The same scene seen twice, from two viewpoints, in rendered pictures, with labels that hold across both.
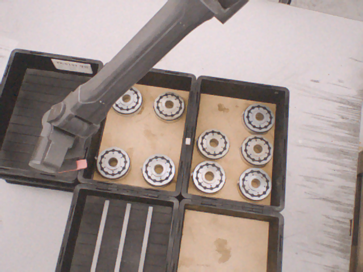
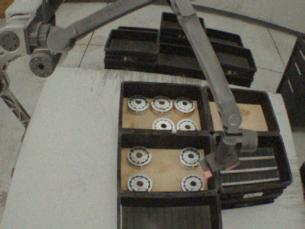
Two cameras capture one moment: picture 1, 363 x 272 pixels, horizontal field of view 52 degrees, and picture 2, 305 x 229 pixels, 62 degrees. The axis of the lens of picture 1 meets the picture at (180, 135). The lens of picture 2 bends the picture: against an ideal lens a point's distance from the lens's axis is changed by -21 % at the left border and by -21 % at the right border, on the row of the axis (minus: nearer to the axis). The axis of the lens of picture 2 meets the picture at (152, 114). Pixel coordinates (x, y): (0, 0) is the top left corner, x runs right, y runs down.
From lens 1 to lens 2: 0.97 m
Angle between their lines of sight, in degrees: 48
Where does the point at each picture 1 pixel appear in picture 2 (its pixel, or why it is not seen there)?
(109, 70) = (218, 73)
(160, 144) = (169, 161)
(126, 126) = (159, 185)
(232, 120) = (140, 120)
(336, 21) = (50, 80)
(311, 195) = not seen: hidden behind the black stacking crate
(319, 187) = not seen: hidden behind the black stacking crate
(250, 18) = (45, 125)
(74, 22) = not seen: outside the picture
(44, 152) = (250, 136)
